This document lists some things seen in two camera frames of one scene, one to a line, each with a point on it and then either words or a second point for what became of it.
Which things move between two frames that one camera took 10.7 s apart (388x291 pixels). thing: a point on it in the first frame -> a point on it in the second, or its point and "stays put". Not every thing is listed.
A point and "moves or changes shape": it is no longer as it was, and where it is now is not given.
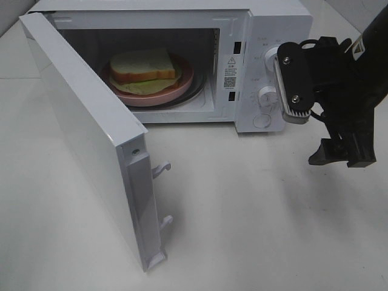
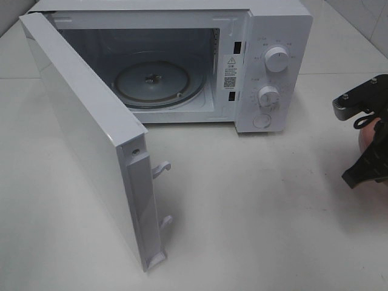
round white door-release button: [261, 120] stays put
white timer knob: [267, 97] stays put
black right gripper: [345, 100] -> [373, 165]
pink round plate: [167, 96] moves or changes shape
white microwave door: [112, 141] stays put
